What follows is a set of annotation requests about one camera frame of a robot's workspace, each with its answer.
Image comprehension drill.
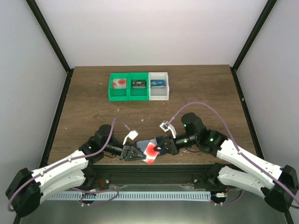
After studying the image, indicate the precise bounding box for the blue leather card holder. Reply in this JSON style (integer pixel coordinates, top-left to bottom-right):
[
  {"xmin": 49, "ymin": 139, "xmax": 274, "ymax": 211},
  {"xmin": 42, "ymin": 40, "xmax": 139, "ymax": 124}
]
[{"xmin": 135, "ymin": 136, "xmax": 163, "ymax": 152}]

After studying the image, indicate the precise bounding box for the white card with red dot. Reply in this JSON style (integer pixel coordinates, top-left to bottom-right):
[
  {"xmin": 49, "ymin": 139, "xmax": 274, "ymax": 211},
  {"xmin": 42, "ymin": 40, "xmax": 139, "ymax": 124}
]
[{"xmin": 143, "ymin": 142, "xmax": 159, "ymax": 165}]

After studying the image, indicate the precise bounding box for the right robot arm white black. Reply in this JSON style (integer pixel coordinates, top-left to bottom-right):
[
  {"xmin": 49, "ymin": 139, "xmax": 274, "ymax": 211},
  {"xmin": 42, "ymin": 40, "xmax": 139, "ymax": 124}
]
[{"xmin": 154, "ymin": 112, "xmax": 299, "ymax": 213}]

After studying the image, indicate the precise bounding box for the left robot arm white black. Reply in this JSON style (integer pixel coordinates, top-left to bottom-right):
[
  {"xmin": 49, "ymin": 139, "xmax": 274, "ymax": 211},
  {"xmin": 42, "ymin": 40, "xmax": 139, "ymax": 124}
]
[{"xmin": 5, "ymin": 124, "xmax": 146, "ymax": 217}]

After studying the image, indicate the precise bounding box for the blue card in bin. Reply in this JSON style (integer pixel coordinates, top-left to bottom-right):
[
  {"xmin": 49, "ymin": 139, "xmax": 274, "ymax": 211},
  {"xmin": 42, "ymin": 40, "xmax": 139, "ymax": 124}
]
[{"xmin": 150, "ymin": 79, "xmax": 166, "ymax": 88}]

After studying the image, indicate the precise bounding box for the black card in bin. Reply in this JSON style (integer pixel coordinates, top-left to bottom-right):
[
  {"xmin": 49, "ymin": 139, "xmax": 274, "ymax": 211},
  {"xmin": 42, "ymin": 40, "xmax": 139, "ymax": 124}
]
[{"xmin": 131, "ymin": 79, "xmax": 147, "ymax": 89}]

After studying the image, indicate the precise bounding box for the red white card in bin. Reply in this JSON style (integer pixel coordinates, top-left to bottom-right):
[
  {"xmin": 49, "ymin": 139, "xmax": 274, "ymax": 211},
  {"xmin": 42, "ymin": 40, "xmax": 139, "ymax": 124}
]
[{"xmin": 112, "ymin": 78, "xmax": 127, "ymax": 89}]

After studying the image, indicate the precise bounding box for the white plastic bin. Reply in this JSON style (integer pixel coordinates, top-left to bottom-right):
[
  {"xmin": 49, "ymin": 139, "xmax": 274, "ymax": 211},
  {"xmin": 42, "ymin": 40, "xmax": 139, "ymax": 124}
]
[{"xmin": 148, "ymin": 72, "xmax": 170, "ymax": 101}]

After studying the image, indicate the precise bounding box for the middle green plastic bin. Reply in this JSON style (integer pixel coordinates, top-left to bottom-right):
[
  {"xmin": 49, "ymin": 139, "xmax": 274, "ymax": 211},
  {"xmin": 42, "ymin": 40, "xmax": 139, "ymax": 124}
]
[{"xmin": 128, "ymin": 72, "xmax": 149, "ymax": 101}]

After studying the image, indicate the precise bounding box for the green plastic bin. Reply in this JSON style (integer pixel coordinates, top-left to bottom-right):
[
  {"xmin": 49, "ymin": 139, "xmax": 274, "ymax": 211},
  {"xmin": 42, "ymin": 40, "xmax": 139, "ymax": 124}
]
[
  {"xmin": 128, "ymin": 72, "xmax": 149, "ymax": 101},
  {"xmin": 108, "ymin": 73, "xmax": 129, "ymax": 102}
]

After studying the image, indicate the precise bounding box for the left green plastic bin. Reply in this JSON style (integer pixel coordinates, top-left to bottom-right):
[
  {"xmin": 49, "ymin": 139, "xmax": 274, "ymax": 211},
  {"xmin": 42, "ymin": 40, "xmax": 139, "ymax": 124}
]
[{"xmin": 108, "ymin": 73, "xmax": 129, "ymax": 102}]

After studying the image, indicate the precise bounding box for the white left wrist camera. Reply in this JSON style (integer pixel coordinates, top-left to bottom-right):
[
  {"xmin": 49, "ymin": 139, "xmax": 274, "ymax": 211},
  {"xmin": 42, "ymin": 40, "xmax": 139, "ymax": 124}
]
[{"xmin": 123, "ymin": 130, "xmax": 139, "ymax": 145}]

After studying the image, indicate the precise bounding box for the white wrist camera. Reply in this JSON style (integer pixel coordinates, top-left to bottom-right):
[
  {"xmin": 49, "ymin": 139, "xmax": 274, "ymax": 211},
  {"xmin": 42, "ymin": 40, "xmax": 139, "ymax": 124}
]
[
  {"xmin": 159, "ymin": 121, "xmax": 177, "ymax": 139},
  {"xmin": 123, "ymin": 130, "xmax": 139, "ymax": 145}
]

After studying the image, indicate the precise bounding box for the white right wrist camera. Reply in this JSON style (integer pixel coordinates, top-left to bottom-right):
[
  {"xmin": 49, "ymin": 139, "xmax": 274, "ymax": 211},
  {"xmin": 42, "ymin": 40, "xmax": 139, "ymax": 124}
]
[{"xmin": 159, "ymin": 121, "xmax": 177, "ymax": 139}]

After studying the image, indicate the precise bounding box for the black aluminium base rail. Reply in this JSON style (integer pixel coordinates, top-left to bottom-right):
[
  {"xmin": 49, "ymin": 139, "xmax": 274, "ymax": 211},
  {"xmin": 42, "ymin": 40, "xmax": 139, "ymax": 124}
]
[{"xmin": 79, "ymin": 163, "xmax": 227, "ymax": 191}]

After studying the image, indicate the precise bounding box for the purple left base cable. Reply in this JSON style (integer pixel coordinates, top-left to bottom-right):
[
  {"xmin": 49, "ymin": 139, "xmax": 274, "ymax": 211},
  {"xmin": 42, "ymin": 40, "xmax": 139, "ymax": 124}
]
[{"xmin": 70, "ymin": 185, "xmax": 121, "ymax": 207}]

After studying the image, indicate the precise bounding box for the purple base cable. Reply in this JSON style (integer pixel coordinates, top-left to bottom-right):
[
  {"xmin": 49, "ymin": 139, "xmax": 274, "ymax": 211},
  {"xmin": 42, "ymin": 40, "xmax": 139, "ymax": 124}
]
[
  {"xmin": 214, "ymin": 186, "xmax": 246, "ymax": 207},
  {"xmin": 70, "ymin": 185, "xmax": 121, "ymax": 207}
]

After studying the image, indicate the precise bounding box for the light blue slotted cable duct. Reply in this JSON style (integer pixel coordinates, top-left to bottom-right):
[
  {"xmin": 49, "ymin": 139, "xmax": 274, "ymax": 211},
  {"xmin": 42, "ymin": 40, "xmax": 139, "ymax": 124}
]
[{"xmin": 49, "ymin": 191, "xmax": 211, "ymax": 202}]

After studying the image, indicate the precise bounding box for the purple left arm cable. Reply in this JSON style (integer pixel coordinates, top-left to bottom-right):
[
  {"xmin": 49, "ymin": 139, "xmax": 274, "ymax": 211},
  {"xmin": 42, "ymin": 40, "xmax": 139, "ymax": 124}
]
[{"xmin": 7, "ymin": 116, "xmax": 131, "ymax": 212}]

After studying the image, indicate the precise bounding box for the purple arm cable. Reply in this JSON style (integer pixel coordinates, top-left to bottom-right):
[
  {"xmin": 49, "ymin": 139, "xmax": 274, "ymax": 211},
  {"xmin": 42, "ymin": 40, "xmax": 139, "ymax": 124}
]
[
  {"xmin": 7, "ymin": 116, "xmax": 131, "ymax": 212},
  {"xmin": 168, "ymin": 101, "xmax": 299, "ymax": 210}
]

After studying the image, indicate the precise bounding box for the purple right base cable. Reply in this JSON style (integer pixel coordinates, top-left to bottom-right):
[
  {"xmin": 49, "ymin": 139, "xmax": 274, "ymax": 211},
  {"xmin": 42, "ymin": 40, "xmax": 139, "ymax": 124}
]
[{"xmin": 214, "ymin": 186, "xmax": 246, "ymax": 207}]

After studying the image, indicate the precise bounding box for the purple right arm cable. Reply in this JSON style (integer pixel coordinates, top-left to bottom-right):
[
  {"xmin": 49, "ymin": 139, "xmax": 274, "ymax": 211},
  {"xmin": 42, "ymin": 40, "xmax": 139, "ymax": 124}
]
[{"xmin": 168, "ymin": 101, "xmax": 299, "ymax": 210}]

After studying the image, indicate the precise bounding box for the left black frame post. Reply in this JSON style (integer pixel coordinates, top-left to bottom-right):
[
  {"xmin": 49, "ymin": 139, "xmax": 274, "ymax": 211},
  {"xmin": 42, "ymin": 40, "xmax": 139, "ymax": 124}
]
[{"xmin": 26, "ymin": 0, "xmax": 71, "ymax": 73}]

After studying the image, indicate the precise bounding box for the black frame post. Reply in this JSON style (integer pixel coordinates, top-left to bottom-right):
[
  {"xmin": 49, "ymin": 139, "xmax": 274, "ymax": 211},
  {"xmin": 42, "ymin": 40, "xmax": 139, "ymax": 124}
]
[
  {"xmin": 26, "ymin": 0, "xmax": 71, "ymax": 73},
  {"xmin": 231, "ymin": 0, "xmax": 277, "ymax": 72}
]

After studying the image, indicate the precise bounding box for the right black frame post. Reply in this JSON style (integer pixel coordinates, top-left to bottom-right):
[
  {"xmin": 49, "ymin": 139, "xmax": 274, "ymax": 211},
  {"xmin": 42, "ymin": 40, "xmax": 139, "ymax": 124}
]
[{"xmin": 231, "ymin": 0, "xmax": 277, "ymax": 72}]

